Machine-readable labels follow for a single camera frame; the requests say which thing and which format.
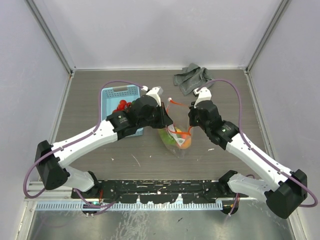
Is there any clear zip top bag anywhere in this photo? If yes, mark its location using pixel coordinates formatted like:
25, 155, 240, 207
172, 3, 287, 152
163, 97, 193, 159

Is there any red strawberry cluster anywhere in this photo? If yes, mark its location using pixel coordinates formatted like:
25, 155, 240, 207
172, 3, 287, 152
112, 99, 135, 113

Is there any blue plastic basket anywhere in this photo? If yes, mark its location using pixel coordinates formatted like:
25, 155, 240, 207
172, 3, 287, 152
100, 84, 140, 121

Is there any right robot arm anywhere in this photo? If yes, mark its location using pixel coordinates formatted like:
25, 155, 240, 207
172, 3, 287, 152
188, 100, 308, 219

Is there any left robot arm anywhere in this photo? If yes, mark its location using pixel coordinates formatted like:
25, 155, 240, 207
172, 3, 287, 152
34, 94, 173, 198

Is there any grey crumpled cloth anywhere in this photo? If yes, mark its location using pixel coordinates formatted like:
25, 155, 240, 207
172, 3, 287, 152
173, 63, 214, 96

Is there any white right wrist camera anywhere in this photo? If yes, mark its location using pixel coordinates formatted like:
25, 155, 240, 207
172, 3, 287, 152
193, 87, 212, 108

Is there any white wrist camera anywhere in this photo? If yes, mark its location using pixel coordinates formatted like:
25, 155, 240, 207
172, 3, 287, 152
193, 87, 212, 108
141, 85, 163, 106

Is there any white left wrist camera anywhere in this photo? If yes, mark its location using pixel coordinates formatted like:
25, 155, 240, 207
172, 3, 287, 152
141, 85, 163, 106

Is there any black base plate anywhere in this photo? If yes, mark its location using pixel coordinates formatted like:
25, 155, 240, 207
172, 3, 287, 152
81, 180, 236, 205

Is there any blue slotted cable duct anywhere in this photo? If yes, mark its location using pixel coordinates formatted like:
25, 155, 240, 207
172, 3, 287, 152
35, 200, 223, 211

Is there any aluminium frame rail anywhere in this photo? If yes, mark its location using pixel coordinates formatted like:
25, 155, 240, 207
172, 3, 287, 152
23, 181, 46, 200

